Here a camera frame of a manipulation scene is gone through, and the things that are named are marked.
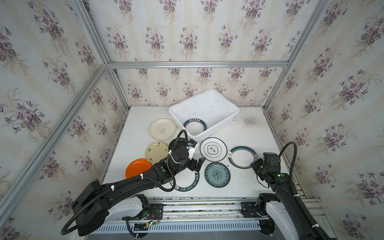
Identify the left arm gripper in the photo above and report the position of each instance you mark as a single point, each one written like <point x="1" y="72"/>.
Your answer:
<point x="194" y="164"/>

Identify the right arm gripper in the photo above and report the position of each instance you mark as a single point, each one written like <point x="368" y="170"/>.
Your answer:
<point x="259" y="165"/>

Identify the green red rimmed plate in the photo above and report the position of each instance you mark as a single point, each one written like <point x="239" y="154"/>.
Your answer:
<point x="242" y="157"/>
<point x="195" y="126"/>

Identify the cream bear plate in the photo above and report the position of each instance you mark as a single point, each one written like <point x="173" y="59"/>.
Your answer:
<point x="162" y="129"/>

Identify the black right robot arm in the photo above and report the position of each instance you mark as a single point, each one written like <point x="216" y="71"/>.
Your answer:
<point x="284" y="206"/>

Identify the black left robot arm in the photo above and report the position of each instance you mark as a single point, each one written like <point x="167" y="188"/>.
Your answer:
<point x="92" y="206"/>

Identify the white plastic bin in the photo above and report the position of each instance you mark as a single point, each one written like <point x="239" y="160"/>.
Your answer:
<point x="210" y="108"/>

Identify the green Hao Wei plate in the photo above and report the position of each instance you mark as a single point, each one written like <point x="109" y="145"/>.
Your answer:
<point x="186" y="180"/>

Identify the black glossy plate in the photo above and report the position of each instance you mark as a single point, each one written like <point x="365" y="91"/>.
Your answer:
<point x="180" y="143"/>

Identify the white plate with quatrefoil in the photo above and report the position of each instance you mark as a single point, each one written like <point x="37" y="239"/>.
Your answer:
<point x="213" y="149"/>

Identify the blue floral small plate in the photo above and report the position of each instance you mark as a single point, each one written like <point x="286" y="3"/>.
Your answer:
<point x="217" y="175"/>

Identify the beige plate with calligraphy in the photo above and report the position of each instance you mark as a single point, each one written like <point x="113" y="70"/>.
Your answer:
<point x="156" y="152"/>

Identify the orange plate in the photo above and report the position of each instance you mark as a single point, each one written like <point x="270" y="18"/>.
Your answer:
<point x="137" y="167"/>

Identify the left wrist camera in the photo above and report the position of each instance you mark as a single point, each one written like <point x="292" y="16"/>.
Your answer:
<point x="191" y="147"/>

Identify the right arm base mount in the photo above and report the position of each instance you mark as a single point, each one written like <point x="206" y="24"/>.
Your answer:
<point x="257" y="209"/>

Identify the aluminium rail base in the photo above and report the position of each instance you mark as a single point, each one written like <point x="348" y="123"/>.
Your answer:
<point x="185" y="215"/>

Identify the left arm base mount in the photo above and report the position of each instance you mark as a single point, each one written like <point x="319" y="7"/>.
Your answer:
<point x="151" y="213"/>

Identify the aluminium frame post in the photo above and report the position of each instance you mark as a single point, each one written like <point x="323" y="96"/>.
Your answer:
<point x="110" y="71"/>

